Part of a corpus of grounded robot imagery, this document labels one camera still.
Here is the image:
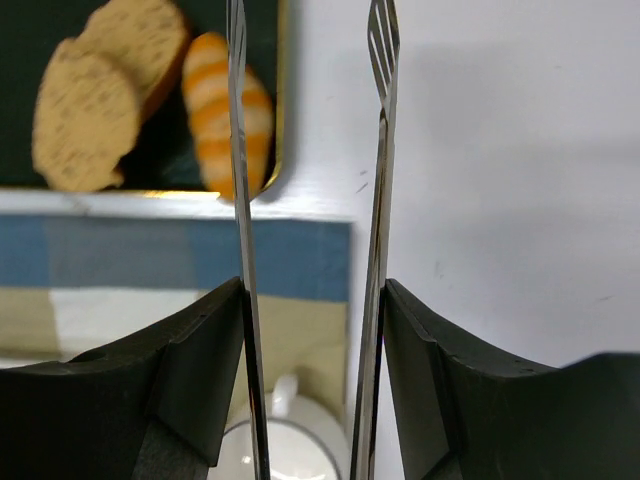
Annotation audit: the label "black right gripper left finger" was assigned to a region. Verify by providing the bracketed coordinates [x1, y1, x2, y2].
[1, 278, 243, 479]

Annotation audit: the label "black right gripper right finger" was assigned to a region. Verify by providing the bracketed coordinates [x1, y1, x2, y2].
[384, 280, 639, 479]

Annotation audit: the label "stainless steel tongs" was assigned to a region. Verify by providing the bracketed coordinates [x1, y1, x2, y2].
[226, 1, 400, 479]

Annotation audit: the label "speckled bread slice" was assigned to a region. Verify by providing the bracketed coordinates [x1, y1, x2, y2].
[32, 1, 191, 192]

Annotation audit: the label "blue beige checked placemat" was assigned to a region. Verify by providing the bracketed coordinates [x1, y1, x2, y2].
[1, 215, 351, 417]

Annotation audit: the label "white cup with dark rim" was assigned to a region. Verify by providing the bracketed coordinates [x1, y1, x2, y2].
[208, 374, 350, 480]

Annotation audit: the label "striped croissant roll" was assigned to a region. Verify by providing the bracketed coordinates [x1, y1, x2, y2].
[182, 32, 274, 201]

